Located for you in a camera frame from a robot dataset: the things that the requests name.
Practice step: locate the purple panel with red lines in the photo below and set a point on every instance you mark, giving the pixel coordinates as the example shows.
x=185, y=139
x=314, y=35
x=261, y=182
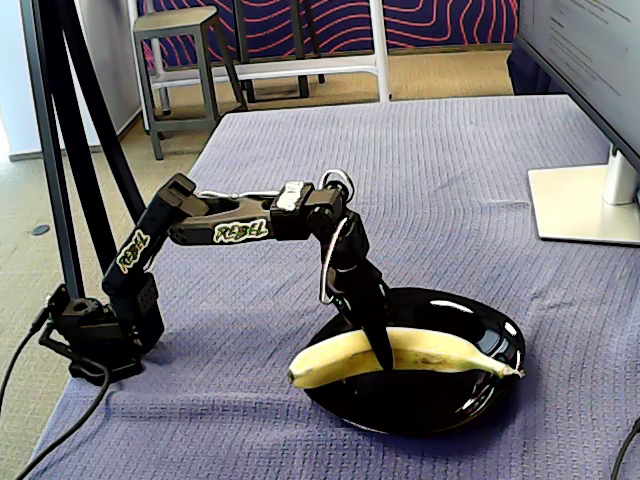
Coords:
x=440, y=20

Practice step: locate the black glossy bowl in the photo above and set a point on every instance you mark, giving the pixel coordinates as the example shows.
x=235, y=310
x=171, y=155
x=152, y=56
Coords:
x=425, y=405

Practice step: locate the black chair legs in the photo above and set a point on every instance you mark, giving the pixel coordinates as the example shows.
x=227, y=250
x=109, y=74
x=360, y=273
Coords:
x=300, y=50

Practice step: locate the black lattice robot base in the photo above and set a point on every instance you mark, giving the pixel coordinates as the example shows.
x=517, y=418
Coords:
x=85, y=325

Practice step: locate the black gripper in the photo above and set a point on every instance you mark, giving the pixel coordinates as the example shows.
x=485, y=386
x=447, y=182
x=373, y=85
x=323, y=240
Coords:
x=367, y=298

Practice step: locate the yellow banana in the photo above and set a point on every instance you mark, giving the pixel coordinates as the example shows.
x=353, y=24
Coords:
x=330, y=362

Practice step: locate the round black floor cap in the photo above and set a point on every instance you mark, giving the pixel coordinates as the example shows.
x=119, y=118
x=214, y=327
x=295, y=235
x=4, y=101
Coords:
x=40, y=230

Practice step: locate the blue woven table cloth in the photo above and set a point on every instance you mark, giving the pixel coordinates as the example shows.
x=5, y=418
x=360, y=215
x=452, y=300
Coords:
x=450, y=200

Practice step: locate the silver computer monitor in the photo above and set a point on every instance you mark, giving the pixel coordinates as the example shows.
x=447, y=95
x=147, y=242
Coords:
x=575, y=50

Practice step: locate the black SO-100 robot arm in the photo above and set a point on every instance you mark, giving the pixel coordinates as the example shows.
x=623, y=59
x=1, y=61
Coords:
x=200, y=230

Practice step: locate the white table frame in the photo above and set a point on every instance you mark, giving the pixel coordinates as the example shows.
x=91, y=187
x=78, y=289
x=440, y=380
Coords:
x=300, y=67

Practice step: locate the black stand frame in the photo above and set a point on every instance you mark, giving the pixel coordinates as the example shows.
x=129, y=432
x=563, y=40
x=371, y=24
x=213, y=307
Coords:
x=52, y=150

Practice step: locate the grey metal stool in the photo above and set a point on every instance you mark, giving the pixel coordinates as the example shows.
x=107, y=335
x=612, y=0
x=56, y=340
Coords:
x=170, y=22

